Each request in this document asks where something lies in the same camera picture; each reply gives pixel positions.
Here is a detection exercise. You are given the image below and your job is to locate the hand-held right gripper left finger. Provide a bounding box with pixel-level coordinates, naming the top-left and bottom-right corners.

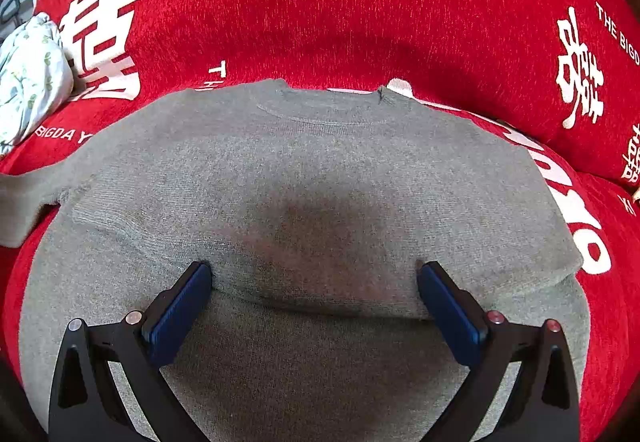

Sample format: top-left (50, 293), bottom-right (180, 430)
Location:
top-left (48, 261), bottom-right (213, 442)

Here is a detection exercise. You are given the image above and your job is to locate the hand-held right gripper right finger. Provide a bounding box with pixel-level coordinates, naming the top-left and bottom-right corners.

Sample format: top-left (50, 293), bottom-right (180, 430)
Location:
top-left (416, 261), bottom-right (581, 442)

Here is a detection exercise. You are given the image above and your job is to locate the grey knit sweater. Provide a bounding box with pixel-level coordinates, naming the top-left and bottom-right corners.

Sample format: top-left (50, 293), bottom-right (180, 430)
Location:
top-left (0, 78), bottom-right (588, 442)

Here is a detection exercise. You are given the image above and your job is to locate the white floral cloth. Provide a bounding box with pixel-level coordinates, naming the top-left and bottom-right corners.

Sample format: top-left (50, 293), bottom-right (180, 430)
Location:
top-left (0, 14), bottom-right (76, 157)

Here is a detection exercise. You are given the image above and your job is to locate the black chair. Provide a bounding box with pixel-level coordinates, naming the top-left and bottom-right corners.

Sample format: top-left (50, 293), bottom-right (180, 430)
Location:
top-left (0, 0), bottom-right (22, 35)

